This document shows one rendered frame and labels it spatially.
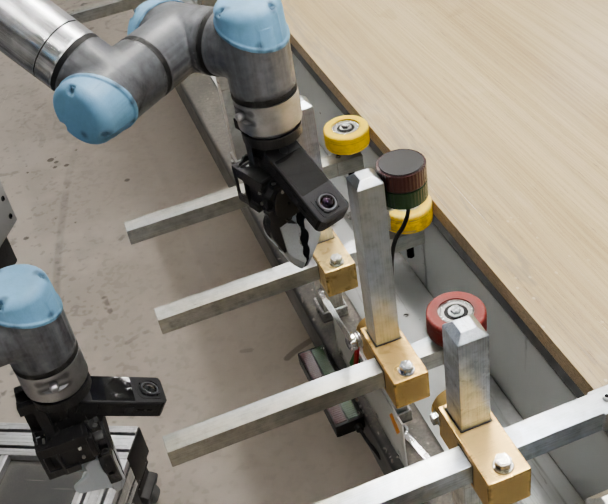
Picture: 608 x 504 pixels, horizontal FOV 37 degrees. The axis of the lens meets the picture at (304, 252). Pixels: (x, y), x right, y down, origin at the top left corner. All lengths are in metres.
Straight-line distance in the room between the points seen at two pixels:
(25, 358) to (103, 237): 2.05
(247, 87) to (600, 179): 0.66
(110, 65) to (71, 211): 2.26
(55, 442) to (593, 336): 0.67
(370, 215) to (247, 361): 1.42
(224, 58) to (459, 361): 0.40
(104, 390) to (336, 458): 1.18
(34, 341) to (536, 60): 1.12
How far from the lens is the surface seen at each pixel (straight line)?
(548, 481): 1.40
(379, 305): 1.19
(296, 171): 1.05
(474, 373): 0.95
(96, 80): 0.95
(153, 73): 0.98
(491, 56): 1.79
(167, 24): 1.03
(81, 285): 2.88
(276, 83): 1.00
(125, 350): 2.61
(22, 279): 0.99
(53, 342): 1.00
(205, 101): 2.18
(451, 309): 1.22
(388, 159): 1.10
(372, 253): 1.13
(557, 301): 1.25
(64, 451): 1.12
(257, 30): 0.97
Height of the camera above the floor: 1.76
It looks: 39 degrees down
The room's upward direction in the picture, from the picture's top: 10 degrees counter-clockwise
